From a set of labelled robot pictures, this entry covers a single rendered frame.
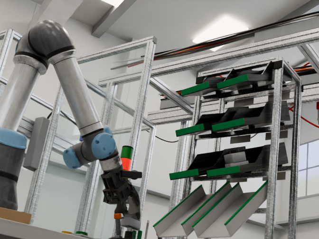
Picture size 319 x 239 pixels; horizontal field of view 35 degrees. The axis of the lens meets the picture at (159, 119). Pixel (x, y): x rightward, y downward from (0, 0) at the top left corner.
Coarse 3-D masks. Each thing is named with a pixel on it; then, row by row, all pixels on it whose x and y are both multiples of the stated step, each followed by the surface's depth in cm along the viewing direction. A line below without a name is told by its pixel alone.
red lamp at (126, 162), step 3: (123, 159) 212; (126, 159) 212; (129, 159) 213; (123, 162) 211; (126, 162) 212; (129, 162) 212; (123, 165) 211; (126, 165) 211; (129, 165) 212; (123, 168) 210; (126, 168) 211; (129, 168) 212
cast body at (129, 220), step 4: (124, 216) 184; (128, 216) 183; (132, 216) 182; (136, 216) 183; (140, 216) 185; (124, 220) 181; (128, 220) 180; (132, 220) 181; (136, 220) 183; (140, 220) 184; (124, 224) 181; (128, 224) 180; (132, 224) 181; (136, 224) 182; (140, 224) 184; (136, 228) 182; (140, 228) 186
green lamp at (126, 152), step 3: (123, 147) 215; (126, 147) 214; (129, 147) 214; (123, 150) 214; (126, 150) 214; (129, 150) 214; (132, 150) 215; (123, 153) 213; (126, 153) 213; (129, 153) 213; (132, 153) 215; (123, 156) 213; (126, 156) 212; (129, 156) 213
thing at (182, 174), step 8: (216, 152) 191; (224, 152) 174; (200, 160) 184; (208, 160) 187; (216, 160) 190; (224, 160) 173; (192, 168) 180; (200, 168) 164; (208, 168) 167; (216, 168) 170; (176, 176) 169; (184, 176) 167; (192, 176) 164
